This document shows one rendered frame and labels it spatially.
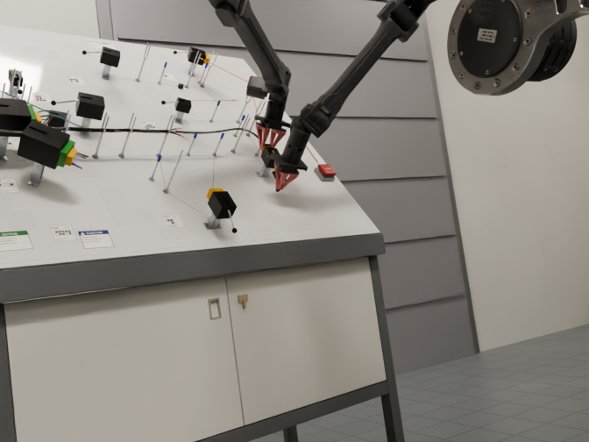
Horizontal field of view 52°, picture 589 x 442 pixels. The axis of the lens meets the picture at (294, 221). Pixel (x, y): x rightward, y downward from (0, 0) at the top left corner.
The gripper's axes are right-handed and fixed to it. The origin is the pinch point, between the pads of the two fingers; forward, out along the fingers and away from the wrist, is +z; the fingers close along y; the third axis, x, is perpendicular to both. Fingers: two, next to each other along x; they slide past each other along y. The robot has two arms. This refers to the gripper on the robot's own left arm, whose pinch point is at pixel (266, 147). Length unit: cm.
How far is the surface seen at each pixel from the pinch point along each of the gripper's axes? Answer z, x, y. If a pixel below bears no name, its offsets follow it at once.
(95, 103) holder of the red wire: -4, -1, 54
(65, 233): 22, 30, 63
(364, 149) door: 17, -170, -172
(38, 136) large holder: 2, 21, 70
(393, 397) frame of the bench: 66, 45, -41
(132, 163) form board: 9.6, 3.6, 42.4
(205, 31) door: -34, -204, -54
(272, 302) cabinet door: 37, 34, 6
